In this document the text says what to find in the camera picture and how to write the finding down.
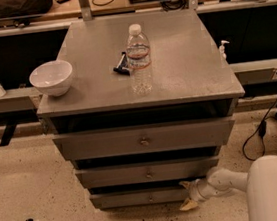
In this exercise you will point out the clear plastic water bottle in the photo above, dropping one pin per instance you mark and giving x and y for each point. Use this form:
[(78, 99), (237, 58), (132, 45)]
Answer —
[(139, 60)]

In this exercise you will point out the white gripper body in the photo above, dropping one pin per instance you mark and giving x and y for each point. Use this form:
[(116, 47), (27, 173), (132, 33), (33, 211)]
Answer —
[(198, 190)]

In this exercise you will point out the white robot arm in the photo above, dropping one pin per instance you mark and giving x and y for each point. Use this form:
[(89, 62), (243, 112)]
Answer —
[(259, 183)]

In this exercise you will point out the grey middle drawer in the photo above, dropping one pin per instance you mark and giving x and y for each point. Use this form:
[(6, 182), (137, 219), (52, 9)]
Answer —
[(145, 172)]

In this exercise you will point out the grey bottom drawer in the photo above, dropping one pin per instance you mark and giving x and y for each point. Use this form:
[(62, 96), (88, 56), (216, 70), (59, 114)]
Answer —
[(139, 197)]

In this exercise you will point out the grey drawer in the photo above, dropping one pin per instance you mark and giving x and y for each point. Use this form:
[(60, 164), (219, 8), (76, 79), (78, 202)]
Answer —
[(145, 138), (139, 197), (145, 172)]

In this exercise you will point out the grey metal shelf rail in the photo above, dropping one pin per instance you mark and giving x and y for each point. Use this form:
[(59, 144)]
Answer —
[(20, 100)]

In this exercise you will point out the grey drawer cabinet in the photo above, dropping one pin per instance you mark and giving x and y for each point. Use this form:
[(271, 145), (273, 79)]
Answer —
[(191, 81)]

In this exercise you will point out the black bracket left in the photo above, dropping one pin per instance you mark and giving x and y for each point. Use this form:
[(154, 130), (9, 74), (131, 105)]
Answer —
[(8, 134)]

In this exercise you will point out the black bag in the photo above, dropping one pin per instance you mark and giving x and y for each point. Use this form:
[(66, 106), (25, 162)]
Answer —
[(15, 8)]

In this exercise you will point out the black and white razor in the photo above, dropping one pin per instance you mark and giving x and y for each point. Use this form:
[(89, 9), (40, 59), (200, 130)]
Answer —
[(122, 67)]

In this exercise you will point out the white bowl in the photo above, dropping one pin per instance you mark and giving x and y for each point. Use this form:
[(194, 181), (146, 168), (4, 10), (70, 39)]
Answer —
[(53, 78)]

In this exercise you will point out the grey top drawer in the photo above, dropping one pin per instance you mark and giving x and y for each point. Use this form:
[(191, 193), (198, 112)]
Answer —
[(145, 138)]

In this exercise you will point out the white pump dispenser bottle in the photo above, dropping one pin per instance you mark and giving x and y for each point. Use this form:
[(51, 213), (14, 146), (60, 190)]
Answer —
[(222, 48)]

